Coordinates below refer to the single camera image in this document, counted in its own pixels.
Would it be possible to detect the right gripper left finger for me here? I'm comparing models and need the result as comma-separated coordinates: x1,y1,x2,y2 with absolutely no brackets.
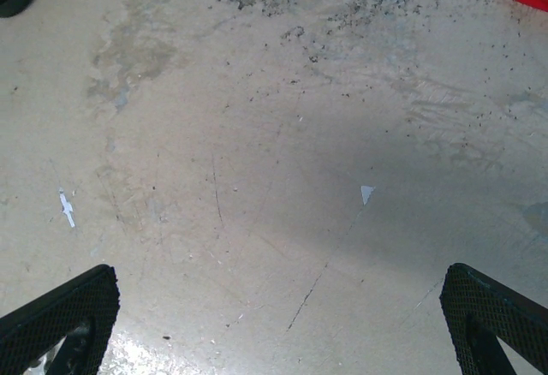
0,263,121,375

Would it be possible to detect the small white scrap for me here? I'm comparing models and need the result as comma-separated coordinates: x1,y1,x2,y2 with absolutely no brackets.
57,186,77,227

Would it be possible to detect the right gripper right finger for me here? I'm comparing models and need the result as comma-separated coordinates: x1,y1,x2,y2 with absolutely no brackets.
440,262,548,375

